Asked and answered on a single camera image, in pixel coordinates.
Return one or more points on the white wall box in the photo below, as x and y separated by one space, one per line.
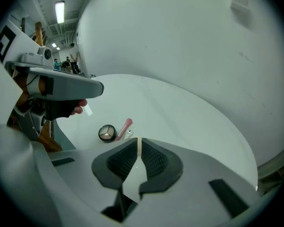
241 7

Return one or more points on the person's left hand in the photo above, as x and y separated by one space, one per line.
80 106

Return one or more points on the white kidney-shaped table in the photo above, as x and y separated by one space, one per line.
180 126

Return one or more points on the ceiling tube light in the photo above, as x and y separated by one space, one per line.
59 12

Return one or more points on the pink makeup brush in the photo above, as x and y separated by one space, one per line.
124 129

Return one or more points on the beige makeup sponge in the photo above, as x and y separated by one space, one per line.
139 148

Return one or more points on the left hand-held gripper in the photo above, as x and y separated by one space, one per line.
28 53

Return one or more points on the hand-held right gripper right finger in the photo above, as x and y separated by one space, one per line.
198 185

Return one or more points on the small round compact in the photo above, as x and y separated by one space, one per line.
107 133

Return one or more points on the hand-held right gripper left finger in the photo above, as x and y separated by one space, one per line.
90 174

